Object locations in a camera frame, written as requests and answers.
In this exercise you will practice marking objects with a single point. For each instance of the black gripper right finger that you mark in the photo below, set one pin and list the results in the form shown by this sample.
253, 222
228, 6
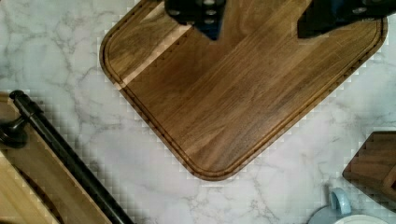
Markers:
323, 16

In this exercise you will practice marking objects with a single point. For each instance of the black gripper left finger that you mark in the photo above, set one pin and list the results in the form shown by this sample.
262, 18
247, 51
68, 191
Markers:
204, 15

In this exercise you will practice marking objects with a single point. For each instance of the light wooden drawer cabinet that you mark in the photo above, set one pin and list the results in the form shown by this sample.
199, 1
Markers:
67, 200

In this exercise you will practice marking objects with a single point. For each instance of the wooden cutting board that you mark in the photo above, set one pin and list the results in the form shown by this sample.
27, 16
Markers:
218, 104

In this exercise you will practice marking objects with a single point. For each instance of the dark wooden spoon box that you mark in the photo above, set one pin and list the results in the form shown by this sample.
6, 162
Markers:
373, 168

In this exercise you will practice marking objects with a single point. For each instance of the light blue mug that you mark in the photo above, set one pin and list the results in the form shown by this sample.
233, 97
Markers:
339, 211

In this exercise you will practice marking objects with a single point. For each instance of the black drawer handle bar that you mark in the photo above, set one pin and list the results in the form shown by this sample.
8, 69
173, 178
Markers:
18, 110

